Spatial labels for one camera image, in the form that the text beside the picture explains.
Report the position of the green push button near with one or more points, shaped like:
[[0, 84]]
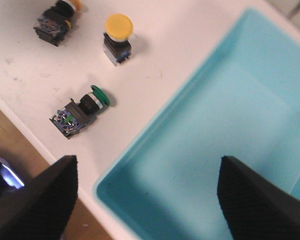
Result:
[[75, 116]]

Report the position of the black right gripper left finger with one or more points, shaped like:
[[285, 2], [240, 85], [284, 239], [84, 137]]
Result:
[[42, 208]]

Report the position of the light blue plastic box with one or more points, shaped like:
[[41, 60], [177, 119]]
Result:
[[244, 101]]

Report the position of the yellow mushroom push button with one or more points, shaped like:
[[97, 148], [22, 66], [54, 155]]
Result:
[[118, 28]]

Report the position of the yellow flat push button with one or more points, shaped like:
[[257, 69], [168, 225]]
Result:
[[54, 23]]

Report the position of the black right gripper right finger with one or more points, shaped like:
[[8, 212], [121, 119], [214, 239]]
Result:
[[253, 207]]

